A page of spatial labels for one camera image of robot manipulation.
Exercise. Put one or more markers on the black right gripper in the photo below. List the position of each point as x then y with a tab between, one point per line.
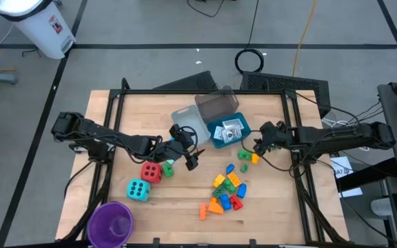
274	136

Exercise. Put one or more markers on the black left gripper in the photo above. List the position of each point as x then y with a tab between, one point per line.
172	149

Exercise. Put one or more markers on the yellow toy block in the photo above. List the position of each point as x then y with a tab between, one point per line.
255	158
218	180

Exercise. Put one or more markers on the green two-stud toy block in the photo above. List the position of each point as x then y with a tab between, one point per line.
244	154

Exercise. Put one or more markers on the light green toy block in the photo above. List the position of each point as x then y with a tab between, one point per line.
167	169

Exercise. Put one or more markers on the small green toy block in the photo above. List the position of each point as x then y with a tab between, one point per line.
243	168

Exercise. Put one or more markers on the white playing card box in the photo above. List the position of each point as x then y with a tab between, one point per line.
233	123
218	133
232	134

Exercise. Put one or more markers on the dark green brick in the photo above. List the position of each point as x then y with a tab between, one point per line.
218	191

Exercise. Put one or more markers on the orange yellow studded brick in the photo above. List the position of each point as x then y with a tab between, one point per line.
234	179

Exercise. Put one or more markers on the red foam die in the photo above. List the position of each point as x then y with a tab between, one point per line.
151	172

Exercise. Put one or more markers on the green round-stud toy block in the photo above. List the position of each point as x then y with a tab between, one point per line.
229	186

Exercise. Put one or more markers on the large blue toy block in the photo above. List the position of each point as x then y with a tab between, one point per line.
225	202

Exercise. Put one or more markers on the orange sloped toy block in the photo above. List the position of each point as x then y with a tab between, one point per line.
215	207

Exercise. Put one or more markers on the smoky translucent plastic bin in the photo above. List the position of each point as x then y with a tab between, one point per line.
215	105

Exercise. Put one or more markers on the red toy block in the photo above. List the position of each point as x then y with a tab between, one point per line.
236	202

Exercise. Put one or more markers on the teal foam die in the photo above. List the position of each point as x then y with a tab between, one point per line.
138	189

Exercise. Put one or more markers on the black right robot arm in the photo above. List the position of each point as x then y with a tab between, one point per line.
340	136

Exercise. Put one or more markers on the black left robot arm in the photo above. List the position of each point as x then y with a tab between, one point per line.
91	129

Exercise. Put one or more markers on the teal plastic bin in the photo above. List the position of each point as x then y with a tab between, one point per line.
246	130

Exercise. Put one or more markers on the light grey plastic bin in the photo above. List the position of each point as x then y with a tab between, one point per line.
191	120

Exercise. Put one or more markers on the black flat panel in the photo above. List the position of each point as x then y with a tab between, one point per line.
188	82

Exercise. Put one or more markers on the white paper sheet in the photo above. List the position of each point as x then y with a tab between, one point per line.
343	168

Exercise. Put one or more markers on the black cart base beam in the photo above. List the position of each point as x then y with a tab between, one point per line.
367	175

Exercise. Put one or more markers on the purple plastic bucket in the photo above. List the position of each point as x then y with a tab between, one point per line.
98	224

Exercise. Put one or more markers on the white paper roll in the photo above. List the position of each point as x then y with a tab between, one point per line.
381	206

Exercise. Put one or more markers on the white pedal trash can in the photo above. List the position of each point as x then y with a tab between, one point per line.
40	27

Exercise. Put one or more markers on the black aluminium table frame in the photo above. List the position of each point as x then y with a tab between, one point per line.
198	92

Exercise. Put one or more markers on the black frame clip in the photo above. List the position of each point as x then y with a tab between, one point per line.
156	242
252	243

